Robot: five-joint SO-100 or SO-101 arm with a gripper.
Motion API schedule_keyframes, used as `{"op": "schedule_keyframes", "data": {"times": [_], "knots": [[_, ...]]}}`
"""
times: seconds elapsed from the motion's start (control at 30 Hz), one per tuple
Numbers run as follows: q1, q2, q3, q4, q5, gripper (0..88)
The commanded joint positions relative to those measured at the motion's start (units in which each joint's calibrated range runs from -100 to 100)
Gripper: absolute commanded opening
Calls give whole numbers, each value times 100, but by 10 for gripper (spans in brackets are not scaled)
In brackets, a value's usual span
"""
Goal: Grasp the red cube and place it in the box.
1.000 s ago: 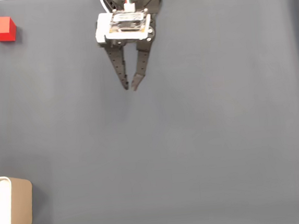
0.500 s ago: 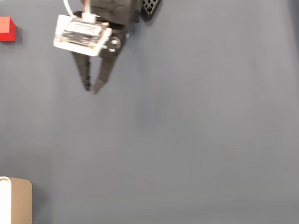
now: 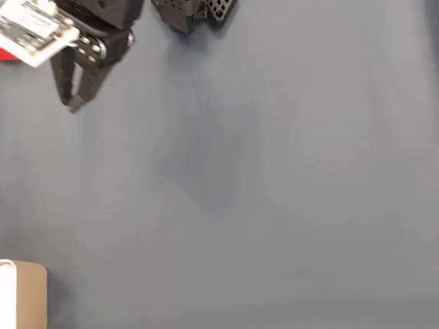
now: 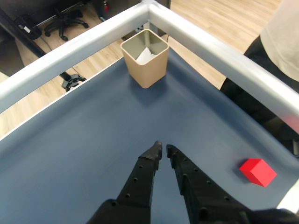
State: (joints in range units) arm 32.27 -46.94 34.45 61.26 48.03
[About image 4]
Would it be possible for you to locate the black office chair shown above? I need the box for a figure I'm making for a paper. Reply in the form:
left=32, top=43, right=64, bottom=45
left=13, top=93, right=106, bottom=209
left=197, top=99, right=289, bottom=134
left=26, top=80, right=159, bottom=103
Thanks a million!
left=43, top=6, right=90, bottom=42

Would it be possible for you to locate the white paper sheet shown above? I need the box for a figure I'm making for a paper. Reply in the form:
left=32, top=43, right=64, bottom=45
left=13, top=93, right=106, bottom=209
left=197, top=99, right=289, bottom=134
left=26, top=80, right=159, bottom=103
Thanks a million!
left=136, top=46, right=157, bottom=65

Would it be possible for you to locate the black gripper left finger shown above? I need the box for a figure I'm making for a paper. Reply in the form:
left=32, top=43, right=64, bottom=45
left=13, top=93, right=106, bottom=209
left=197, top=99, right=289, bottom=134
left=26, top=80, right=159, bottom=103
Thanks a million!
left=86, top=140, right=163, bottom=224

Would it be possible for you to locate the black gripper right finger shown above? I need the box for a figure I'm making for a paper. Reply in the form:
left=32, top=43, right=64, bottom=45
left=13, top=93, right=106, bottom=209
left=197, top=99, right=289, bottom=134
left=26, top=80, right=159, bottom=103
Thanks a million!
left=166, top=144, right=254, bottom=224

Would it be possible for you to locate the beige square box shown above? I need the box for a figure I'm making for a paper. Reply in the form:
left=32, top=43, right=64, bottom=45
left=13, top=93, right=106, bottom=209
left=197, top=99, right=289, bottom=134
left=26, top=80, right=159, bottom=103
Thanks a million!
left=120, top=29, right=170, bottom=89

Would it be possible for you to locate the red cube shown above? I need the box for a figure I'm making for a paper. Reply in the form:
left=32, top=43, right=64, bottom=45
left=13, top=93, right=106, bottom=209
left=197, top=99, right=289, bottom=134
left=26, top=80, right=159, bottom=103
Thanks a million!
left=239, top=158, right=278, bottom=188

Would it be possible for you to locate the silver metal frame rail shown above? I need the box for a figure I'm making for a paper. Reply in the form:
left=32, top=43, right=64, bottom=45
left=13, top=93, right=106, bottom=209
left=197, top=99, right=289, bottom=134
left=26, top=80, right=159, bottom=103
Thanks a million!
left=147, top=0, right=299, bottom=134
left=0, top=0, right=152, bottom=115

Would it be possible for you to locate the grey-blue table mat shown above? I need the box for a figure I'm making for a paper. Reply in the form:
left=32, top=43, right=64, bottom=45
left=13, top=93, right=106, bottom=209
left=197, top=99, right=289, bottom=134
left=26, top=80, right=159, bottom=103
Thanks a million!
left=0, top=48, right=299, bottom=224

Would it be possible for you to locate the black camera stand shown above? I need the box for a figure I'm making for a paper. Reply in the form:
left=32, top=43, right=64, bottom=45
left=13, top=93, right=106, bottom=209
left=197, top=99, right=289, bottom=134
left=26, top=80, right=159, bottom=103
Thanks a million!
left=0, top=7, right=87, bottom=92

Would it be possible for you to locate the person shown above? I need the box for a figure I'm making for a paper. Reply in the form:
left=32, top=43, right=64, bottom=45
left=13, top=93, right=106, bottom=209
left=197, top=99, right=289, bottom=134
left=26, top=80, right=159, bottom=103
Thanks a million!
left=219, top=0, right=299, bottom=164

